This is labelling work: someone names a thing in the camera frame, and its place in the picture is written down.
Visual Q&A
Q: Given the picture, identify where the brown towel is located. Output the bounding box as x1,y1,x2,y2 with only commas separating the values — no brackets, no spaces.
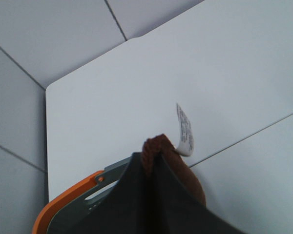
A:
141,134,206,206

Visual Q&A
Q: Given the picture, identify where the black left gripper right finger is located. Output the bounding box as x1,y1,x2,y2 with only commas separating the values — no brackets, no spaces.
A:
146,155,242,234

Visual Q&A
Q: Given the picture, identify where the grey perforated laundry basket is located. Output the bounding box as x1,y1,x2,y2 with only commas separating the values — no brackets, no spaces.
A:
83,157,131,212

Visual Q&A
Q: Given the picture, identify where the orange basket handle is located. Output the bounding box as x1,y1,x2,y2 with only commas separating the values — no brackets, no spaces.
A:
32,170,104,234

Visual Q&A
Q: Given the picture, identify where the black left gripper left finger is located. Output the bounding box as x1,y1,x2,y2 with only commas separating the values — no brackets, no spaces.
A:
48,153,144,234

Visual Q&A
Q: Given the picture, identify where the white towel care label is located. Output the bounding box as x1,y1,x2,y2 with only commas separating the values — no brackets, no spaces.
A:
176,103,194,157

